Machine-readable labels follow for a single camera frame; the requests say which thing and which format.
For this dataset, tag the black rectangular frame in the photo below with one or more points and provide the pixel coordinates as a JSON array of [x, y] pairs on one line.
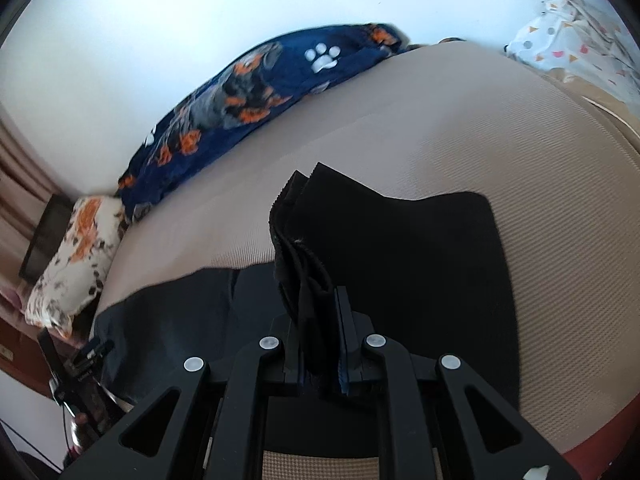
[[45, 235]]

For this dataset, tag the pink patterned curtain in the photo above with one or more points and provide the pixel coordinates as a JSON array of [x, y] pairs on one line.
[[15, 185]]

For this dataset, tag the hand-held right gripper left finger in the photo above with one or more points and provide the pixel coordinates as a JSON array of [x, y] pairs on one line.
[[280, 352]]

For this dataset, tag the white patterned cloth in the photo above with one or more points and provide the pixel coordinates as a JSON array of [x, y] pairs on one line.
[[565, 35]]

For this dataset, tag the white orange floral pillow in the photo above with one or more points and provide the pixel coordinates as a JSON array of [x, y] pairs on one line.
[[75, 250]]

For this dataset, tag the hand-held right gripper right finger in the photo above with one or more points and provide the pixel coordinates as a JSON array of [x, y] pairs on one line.
[[342, 340]]

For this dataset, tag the blue printed blanket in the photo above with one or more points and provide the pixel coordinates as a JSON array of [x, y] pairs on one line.
[[225, 110]]

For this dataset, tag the beige woven bed mat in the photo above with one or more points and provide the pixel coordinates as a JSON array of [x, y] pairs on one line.
[[400, 125]]

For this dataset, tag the red wooden cabinet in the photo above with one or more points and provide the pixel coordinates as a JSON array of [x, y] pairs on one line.
[[20, 350]]

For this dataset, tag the red bed frame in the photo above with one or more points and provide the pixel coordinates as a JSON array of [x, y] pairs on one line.
[[605, 460]]

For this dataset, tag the black pants with orange lining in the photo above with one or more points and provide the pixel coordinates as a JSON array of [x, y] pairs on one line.
[[425, 260]]

